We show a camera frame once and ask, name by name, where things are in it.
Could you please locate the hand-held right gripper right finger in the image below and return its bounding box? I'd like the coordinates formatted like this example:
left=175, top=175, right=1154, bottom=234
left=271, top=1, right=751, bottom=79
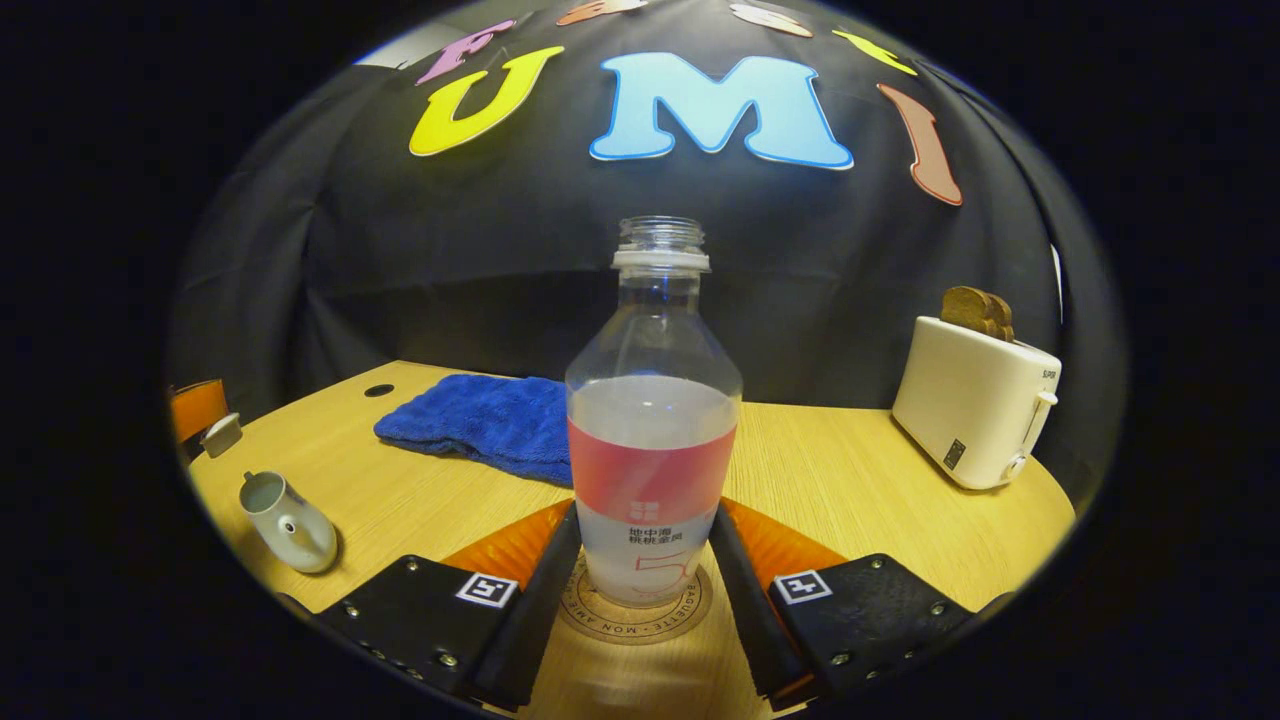
left=708, top=498, right=1013, bottom=706

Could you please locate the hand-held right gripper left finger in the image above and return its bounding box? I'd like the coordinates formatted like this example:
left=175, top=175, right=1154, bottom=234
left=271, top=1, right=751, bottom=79
left=318, top=500, right=583, bottom=709

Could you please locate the round wooden coaster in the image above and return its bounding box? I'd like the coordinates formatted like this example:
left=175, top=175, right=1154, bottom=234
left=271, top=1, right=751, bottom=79
left=558, top=548, right=714, bottom=646

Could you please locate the white ceramic teacup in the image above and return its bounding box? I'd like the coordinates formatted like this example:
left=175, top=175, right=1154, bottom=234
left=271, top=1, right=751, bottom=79
left=238, top=471, right=341, bottom=575

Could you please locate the clear plastic water bottle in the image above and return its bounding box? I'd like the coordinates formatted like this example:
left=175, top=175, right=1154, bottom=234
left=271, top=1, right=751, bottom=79
left=565, top=216, right=743, bottom=608

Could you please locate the blue towel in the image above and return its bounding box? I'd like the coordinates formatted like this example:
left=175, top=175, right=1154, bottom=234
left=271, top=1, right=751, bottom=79
left=374, top=374, right=573, bottom=488

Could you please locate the white toaster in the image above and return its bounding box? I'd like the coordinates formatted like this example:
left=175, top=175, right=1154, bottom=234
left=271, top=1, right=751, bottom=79
left=892, top=316, right=1063, bottom=491

